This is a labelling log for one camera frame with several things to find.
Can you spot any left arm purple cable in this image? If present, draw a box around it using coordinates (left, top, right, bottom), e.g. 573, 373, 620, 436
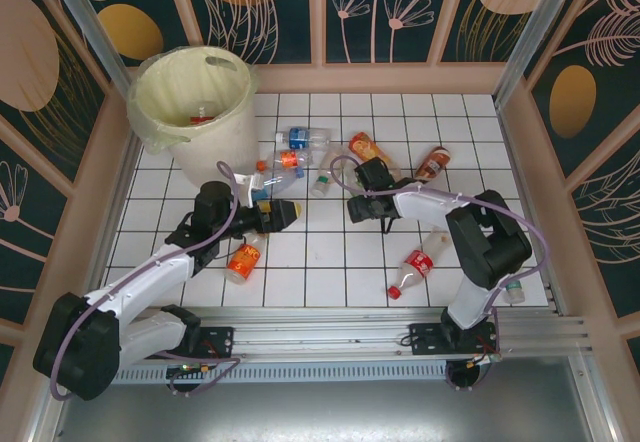
49, 161, 246, 403

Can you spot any clear bottle orange label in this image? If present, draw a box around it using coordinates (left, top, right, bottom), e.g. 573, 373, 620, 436
256, 149, 315, 172

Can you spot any left black mount plate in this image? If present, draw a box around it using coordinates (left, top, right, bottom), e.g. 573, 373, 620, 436
143, 325, 236, 361

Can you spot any right aluminium corner post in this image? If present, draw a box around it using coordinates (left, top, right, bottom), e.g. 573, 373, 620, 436
492, 0, 574, 111

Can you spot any grey slotted cable duct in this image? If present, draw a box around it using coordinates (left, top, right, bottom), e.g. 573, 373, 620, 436
67, 361, 496, 387

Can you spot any aluminium side rail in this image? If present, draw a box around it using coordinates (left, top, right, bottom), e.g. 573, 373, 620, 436
74, 126, 144, 326
494, 104, 569, 321

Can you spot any black mount plate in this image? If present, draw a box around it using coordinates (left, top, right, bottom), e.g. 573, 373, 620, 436
408, 322, 501, 358
143, 325, 236, 361

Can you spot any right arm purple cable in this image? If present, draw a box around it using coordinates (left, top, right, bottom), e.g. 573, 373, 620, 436
329, 154, 551, 393

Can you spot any clear bottle green cap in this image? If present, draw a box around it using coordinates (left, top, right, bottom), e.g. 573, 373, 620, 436
309, 147, 347, 199

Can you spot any yellow connector with wires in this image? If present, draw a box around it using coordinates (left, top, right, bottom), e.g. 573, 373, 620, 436
467, 349, 503, 369
167, 346, 224, 379

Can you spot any white bottle green print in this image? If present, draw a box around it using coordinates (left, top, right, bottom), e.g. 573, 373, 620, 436
501, 279, 528, 306

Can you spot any left yellow connector with wires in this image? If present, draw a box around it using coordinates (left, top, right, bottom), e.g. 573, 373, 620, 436
167, 346, 224, 379

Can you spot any right aluminium side rail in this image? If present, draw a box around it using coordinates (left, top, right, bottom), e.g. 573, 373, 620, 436
494, 104, 569, 321

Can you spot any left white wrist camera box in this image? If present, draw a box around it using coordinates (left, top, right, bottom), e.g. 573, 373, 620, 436
233, 171, 266, 208

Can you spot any orange yellow juice bottle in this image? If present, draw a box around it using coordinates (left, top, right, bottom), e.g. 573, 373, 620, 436
348, 131, 401, 181

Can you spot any large clear blue label bottle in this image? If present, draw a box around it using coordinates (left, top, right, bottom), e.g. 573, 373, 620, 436
258, 166, 307, 198

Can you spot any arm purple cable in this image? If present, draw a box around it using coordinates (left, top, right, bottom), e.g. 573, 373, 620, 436
329, 154, 551, 393
49, 161, 246, 403

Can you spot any left aluminium side rail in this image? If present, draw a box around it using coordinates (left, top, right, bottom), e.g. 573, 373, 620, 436
74, 126, 144, 326

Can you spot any right black mount plate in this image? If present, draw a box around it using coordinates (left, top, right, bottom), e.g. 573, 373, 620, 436
408, 322, 501, 358

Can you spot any left aluminium corner post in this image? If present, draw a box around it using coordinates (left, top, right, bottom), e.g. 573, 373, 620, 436
39, 0, 129, 88

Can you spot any cream plastic bin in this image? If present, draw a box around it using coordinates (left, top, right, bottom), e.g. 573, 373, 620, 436
125, 46, 259, 192

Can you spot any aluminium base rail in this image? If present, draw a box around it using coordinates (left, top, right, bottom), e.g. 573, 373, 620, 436
47, 305, 596, 363

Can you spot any right yellow connector with wires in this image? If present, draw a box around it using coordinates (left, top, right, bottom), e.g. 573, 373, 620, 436
467, 349, 503, 369

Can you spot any orange NFC juice bottle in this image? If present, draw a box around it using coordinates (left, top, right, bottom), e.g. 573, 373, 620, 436
223, 234, 265, 285

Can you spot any aluminium corner post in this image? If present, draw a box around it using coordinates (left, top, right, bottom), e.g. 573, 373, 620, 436
492, 0, 574, 111
39, 0, 129, 88

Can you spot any grey metal sheet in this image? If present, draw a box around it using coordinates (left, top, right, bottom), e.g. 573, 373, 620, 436
27, 381, 619, 442

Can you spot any red label cola bottle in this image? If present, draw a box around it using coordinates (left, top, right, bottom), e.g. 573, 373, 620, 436
387, 230, 451, 299

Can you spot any small blue label water bottle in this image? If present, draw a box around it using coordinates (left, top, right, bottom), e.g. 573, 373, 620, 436
275, 126, 334, 151

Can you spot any brown milk tea bottle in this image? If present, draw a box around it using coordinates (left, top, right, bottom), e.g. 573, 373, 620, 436
413, 145, 453, 183

